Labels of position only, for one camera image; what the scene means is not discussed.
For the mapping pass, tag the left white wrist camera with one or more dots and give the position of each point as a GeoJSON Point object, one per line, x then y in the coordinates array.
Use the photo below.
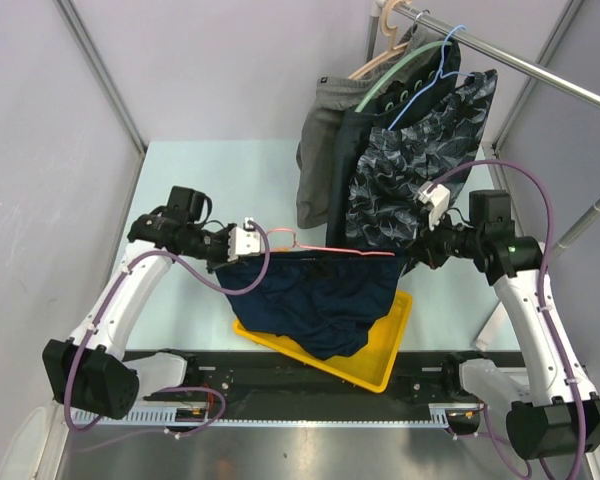
{"type": "Point", "coordinates": [244, 241]}

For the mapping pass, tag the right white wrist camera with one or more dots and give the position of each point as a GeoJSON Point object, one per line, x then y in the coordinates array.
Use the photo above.
{"type": "Point", "coordinates": [435, 198]}

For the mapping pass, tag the metal clothes rail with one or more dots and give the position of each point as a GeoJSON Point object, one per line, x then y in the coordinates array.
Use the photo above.
{"type": "Point", "coordinates": [530, 69]}

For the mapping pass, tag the green hanger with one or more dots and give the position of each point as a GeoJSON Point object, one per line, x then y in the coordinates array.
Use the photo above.
{"type": "Point", "coordinates": [395, 69]}

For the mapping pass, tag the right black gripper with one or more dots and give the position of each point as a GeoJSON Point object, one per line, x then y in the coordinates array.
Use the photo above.
{"type": "Point", "coordinates": [427, 250]}

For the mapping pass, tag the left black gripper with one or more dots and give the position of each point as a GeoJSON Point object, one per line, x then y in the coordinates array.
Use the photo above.
{"type": "Point", "coordinates": [223, 258]}

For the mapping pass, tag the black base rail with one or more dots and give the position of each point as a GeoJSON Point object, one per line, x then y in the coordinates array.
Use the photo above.
{"type": "Point", "coordinates": [270, 388]}

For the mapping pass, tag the pink wire hanger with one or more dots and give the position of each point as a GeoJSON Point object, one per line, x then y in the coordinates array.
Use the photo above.
{"type": "Point", "coordinates": [296, 245]}

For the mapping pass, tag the grey sweat shorts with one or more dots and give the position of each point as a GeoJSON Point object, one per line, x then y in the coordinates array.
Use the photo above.
{"type": "Point", "coordinates": [314, 155]}

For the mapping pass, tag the grey rack pole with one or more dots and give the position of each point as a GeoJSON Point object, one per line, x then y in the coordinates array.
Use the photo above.
{"type": "Point", "coordinates": [576, 230]}

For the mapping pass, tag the blue wire hanger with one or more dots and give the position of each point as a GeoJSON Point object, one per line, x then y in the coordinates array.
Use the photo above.
{"type": "Point", "coordinates": [420, 85]}

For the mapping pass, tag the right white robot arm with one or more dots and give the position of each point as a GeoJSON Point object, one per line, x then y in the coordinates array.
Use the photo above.
{"type": "Point", "coordinates": [558, 411]}

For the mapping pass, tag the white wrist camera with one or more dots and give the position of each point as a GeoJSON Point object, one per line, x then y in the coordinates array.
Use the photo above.
{"type": "Point", "coordinates": [435, 198]}
{"type": "Point", "coordinates": [244, 241]}

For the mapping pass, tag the dark teal shorts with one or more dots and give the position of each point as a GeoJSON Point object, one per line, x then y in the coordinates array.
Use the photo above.
{"type": "Point", "coordinates": [351, 141]}

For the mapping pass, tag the navy blue shorts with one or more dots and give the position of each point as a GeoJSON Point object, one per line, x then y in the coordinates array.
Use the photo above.
{"type": "Point", "coordinates": [325, 302]}

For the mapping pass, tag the leaf patterned shorts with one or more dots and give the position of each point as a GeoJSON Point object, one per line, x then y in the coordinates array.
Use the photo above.
{"type": "Point", "coordinates": [381, 211]}

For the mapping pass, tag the wooden hanger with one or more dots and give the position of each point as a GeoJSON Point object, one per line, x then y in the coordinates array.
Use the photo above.
{"type": "Point", "coordinates": [379, 23]}

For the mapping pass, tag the yellow plastic tray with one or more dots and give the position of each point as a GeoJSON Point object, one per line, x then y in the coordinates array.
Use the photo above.
{"type": "Point", "coordinates": [370, 368]}

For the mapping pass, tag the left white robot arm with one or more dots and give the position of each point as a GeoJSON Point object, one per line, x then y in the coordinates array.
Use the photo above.
{"type": "Point", "coordinates": [88, 371]}

